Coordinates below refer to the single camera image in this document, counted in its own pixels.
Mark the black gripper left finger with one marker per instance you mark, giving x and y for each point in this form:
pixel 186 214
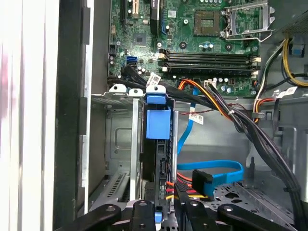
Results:
pixel 142 216

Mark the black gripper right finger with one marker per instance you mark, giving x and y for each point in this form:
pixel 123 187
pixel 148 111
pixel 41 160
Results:
pixel 199 216

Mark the hard disk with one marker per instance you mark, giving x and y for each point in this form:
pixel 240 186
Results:
pixel 157 125

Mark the metal disk bay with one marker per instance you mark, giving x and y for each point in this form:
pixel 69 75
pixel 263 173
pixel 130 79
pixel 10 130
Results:
pixel 115 134

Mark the metal optical drive cage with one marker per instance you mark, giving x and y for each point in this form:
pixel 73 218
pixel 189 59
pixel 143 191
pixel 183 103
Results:
pixel 286 134

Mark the black PC case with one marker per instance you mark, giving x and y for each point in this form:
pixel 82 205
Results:
pixel 69 96

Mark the black RAM slot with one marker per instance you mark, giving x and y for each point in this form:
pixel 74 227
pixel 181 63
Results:
pixel 209 58
pixel 209 71
pixel 209 64
pixel 209 53

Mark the blue SATA port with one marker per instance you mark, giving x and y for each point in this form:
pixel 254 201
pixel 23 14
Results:
pixel 131 60

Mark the green motherboard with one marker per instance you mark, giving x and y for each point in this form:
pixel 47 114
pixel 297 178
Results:
pixel 144 55

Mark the square grey chipset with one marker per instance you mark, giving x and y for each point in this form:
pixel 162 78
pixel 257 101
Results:
pixel 140 39

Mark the CPU socket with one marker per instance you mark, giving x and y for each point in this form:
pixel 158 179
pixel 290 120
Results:
pixel 207 22

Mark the pale blue plastic tab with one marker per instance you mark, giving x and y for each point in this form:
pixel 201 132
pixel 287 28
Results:
pixel 297 47

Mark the black expansion slot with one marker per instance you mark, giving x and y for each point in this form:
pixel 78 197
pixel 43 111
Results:
pixel 124 14

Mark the beige expansion slot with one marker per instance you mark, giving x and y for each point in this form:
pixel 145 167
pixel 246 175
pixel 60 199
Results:
pixel 135 9

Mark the metal socket cover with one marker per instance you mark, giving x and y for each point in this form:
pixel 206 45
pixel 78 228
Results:
pixel 264 18

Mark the grey power supply unit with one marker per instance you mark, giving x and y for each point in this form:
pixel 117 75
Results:
pixel 293 14

